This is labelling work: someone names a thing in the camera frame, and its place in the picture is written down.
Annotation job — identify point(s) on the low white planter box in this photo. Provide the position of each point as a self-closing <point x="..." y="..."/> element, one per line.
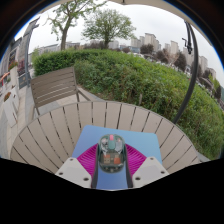
<point x="9" y="110"/>

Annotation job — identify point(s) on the brown slatted outdoor chair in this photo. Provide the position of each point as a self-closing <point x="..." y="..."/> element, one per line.
<point x="53" y="86"/>

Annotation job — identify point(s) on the blue square mouse pad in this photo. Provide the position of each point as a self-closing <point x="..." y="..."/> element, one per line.
<point x="140" y="138"/>

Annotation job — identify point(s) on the grey sign pillar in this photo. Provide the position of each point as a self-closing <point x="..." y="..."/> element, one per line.
<point x="25" y="53"/>

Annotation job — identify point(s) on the beige umbrella canopy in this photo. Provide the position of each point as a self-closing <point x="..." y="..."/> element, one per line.
<point x="156" y="5"/>

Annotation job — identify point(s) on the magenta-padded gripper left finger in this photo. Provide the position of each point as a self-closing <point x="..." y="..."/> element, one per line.
<point x="74" y="171"/>

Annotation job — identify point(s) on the tall leaning tree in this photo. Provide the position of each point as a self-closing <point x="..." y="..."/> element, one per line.
<point x="64" y="33"/>

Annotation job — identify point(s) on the distant apartment buildings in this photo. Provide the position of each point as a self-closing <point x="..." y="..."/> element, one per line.
<point x="150" y="40"/>

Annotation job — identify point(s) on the transparent teal computer mouse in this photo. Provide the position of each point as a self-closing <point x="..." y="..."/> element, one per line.
<point x="111" y="153"/>

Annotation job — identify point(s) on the curved black umbrella pole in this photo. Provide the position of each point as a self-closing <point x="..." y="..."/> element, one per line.
<point x="193" y="73"/>

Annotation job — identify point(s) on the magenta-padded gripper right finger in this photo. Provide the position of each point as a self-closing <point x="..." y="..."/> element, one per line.
<point x="149" y="171"/>

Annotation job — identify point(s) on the round leafy tree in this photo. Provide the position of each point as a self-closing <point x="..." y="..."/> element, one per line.
<point x="107" y="26"/>

